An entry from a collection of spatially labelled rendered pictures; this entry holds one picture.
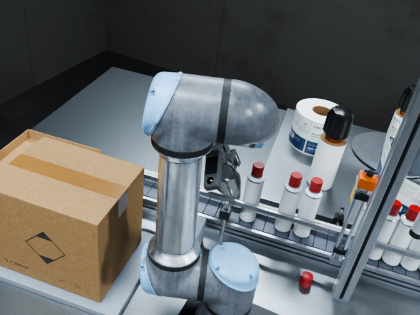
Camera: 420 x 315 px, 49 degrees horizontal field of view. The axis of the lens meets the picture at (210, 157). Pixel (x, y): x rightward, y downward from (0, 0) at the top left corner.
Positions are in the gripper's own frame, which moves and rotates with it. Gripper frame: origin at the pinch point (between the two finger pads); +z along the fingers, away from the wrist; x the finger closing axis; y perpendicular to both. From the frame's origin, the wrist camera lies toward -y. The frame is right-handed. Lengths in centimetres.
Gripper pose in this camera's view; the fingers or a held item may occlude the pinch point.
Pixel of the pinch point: (234, 200)
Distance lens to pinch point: 141.2
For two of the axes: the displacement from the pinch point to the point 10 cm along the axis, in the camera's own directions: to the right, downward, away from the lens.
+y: 3.0, -5.2, 8.0
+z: 3.7, 8.4, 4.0
